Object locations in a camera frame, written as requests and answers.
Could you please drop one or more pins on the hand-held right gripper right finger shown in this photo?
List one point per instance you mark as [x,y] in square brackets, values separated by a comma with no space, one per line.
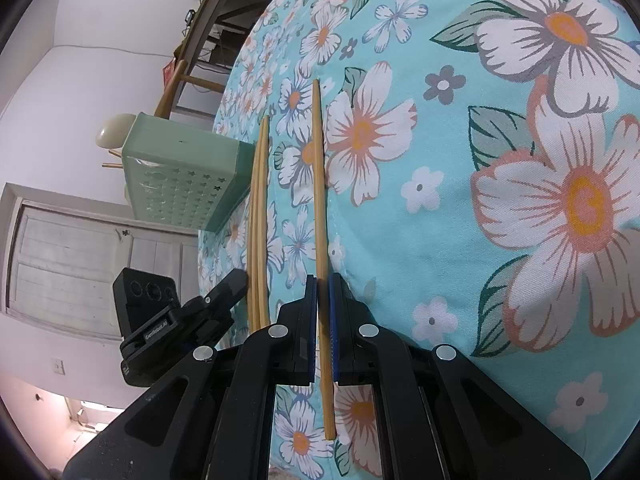
[334,330]

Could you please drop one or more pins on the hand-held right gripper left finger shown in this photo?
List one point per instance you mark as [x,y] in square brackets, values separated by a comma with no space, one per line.
[312,320]

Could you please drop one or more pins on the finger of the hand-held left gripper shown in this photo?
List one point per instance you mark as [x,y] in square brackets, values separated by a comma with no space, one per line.
[230,290]

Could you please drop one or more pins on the bundle of bamboo chopsticks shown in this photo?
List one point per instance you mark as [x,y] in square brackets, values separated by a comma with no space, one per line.
[257,220]

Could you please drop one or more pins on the green star-cut utensil holder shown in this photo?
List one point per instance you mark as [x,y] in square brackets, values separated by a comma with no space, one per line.
[175,190]

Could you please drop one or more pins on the single bamboo chopstick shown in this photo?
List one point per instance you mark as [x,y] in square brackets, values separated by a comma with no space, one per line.
[112,165]
[115,152]
[318,185]

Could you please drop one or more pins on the white panel door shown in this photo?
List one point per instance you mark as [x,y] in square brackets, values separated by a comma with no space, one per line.
[75,260]

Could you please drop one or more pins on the floral turquoise quilt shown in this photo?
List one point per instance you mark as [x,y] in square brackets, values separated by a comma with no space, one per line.
[450,185]

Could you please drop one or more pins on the wooden chair dark seat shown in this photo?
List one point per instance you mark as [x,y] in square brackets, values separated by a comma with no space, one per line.
[171,85]

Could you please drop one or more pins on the red bag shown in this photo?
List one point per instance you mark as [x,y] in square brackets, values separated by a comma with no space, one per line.
[169,71]

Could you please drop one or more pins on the black device with screen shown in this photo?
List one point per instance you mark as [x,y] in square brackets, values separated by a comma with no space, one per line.
[191,17]

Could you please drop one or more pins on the wooden table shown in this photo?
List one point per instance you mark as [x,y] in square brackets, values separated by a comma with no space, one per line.
[205,10]

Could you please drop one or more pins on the wall switch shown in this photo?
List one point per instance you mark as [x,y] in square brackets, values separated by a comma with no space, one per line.
[59,366]

